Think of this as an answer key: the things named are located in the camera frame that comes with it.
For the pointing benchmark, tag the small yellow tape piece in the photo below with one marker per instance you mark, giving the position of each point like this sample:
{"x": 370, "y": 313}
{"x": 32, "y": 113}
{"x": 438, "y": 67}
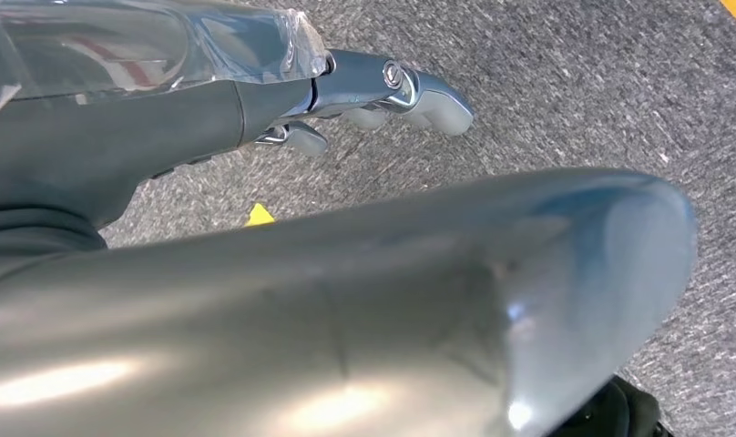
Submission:
{"x": 259, "y": 217}

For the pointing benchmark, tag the black robot foot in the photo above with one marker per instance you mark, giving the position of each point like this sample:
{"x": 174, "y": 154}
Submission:
{"x": 609, "y": 410}

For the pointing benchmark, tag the silver robot thigh shell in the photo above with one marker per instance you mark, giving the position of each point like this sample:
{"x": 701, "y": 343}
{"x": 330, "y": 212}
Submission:
{"x": 344, "y": 301}

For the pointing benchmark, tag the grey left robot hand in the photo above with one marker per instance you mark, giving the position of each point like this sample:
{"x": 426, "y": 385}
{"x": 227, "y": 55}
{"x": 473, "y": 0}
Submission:
{"x": 102, "y": 133}

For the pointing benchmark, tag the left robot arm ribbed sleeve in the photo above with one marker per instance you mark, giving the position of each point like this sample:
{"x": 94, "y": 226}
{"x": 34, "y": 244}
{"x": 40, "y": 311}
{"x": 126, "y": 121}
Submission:
{"x": 30, "y": 241}

